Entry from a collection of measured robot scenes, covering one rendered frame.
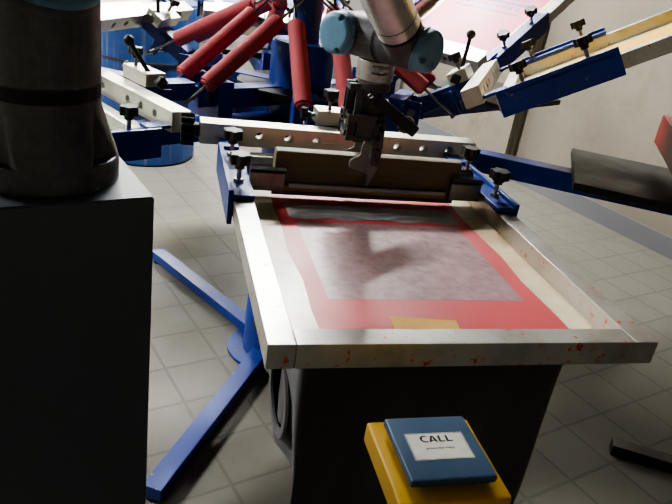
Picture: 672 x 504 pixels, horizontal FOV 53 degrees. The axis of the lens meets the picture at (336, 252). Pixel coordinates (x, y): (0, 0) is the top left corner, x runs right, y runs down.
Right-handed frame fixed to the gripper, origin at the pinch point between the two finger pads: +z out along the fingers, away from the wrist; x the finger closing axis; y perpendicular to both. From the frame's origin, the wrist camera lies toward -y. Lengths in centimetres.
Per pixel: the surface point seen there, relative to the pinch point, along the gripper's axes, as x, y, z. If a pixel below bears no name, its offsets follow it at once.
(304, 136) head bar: -21.5, 10.0, -1.5
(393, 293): 40.6, 5.7, 5.5
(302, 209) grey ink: 7.4, 14.9, 5.2
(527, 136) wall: -301, -214, 67
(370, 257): 27.6, 6.1, 5.5
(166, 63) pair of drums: -286, 40, 37
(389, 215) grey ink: 8.8, -3.2, 5.1
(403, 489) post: 82, 17, 6
